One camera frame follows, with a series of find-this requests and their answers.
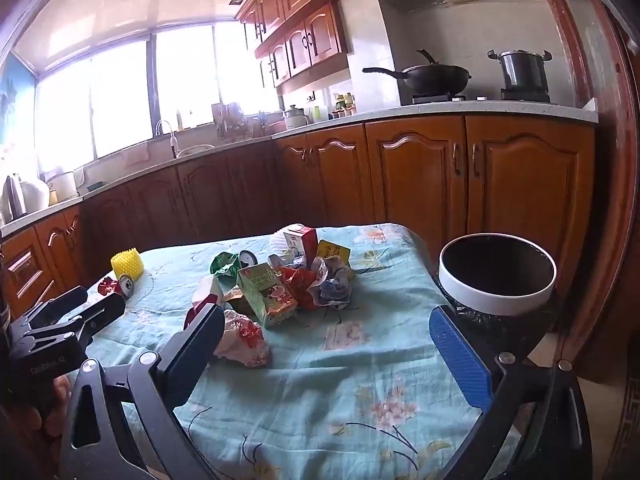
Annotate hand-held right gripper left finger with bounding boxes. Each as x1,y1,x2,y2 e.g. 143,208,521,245
59,304,226,480

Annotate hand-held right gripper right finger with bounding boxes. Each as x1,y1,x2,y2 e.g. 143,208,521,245
429,305,593,480

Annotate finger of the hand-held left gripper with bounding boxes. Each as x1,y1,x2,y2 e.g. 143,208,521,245
19,285,91,332
74,293,127,350

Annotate green drink carton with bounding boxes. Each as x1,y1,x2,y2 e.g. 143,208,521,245
236,262,297,330

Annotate crushed green drink can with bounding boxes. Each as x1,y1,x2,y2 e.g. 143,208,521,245
209,249,259,277

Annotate white rimmed black bin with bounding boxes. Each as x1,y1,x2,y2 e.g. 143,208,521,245
438,232,557,317

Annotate red foil wrapper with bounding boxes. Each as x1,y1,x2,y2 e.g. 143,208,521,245
277,265,321,311

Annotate person's left hand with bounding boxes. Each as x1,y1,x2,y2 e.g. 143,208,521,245
39,374,74,439

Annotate crushed red drink can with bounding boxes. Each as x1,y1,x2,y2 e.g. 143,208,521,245
97,275,137,297

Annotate red and white wrapper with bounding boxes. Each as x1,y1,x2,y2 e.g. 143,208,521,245
214,309,271,368

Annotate yellow foam fruit net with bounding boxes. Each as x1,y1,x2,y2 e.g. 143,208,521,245
111,247,146,278

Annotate white and red packet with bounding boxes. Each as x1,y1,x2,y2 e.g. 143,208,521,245
184,275,226,328

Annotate white rice cooker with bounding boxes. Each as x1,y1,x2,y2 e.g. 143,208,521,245
20,178,51,216

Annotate white plastic container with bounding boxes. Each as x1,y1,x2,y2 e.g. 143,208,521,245
47,171,78,201

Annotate teal floral tablecloth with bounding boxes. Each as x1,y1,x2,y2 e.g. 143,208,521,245
75,222,526,480

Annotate white foam fruit net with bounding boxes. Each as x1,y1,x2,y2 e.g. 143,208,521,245
270,223,301,256

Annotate crumpled blue snack packet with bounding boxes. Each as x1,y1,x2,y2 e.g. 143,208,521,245
310,256,356,311

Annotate red drink carton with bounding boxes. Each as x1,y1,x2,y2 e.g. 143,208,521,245
283,225,318,261

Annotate yellow snack packet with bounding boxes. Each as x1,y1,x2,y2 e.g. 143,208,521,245
316,239,353,266

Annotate chrome sink faucet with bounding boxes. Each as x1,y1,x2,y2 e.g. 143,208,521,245
155,120,180,158

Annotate wooden lower cabinets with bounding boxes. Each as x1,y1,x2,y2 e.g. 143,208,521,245
0,115,598,321

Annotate wooden cabinets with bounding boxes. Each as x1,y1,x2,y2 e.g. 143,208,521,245
0,115,598,321
235,0,371,88

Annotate kitchen window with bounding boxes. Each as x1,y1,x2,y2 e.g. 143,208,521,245
35,22,281,171

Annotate dish rack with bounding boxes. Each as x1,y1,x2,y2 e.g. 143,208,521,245
210,102,251,138

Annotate white kitchen countertop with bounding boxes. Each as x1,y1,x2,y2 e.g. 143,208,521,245
0,100,599,238

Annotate gas stove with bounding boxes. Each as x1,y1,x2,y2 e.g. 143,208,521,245
410,87,553,106

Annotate group of seasoning jars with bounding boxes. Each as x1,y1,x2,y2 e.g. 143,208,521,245
330,92,358,118

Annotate black wok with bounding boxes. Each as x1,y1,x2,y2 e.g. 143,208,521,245
362,49,472,97

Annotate steel pressure pot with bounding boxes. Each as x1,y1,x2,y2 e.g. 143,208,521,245
487,49,552,92

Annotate wooden upper cabinets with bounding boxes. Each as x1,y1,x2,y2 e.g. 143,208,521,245
235,0,371,88

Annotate wooden door frame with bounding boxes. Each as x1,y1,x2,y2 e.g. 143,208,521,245
530,0,640,381

